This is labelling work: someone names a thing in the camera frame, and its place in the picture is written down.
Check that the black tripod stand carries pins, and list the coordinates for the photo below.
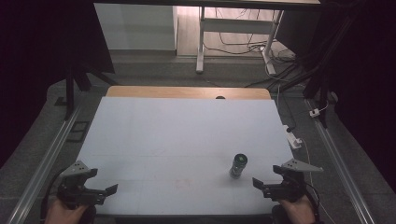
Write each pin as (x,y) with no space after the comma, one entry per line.
(74,84)

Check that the white power strip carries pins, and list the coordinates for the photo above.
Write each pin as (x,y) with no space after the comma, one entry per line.
(292,138)

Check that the aluminium floor rail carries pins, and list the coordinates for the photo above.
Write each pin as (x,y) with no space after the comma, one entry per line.
(339,168)
(43,168)

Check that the person's left hand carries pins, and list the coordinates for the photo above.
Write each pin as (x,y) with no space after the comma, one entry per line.
(63,214)

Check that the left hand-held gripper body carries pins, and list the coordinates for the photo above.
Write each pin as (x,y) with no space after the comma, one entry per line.
(74,191)

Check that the black curtain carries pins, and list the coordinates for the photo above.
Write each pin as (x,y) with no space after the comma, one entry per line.
(364,77)
(40,56)

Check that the small white plug adapter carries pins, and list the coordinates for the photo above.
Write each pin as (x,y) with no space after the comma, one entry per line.
(315,112)

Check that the white desk frame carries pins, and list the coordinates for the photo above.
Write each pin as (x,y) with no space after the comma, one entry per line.
(236,26)

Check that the green-lidded dark bottle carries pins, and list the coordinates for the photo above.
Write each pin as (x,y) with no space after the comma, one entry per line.
(238,166)

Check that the black stand legs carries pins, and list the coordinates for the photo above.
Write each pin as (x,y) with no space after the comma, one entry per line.
(317,81)

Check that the person's right hand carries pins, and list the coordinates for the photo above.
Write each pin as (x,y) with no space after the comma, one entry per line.
(300,213)

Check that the black rectangular floor frame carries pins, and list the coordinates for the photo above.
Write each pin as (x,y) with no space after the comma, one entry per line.
(77,132)

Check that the white table cover sheet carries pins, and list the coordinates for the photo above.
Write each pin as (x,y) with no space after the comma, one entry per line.
(174,140)

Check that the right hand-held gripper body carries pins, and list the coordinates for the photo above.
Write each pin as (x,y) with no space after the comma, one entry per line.
(289,189)

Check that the white cabinet panel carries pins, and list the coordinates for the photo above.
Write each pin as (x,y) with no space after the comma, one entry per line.
(135,26)

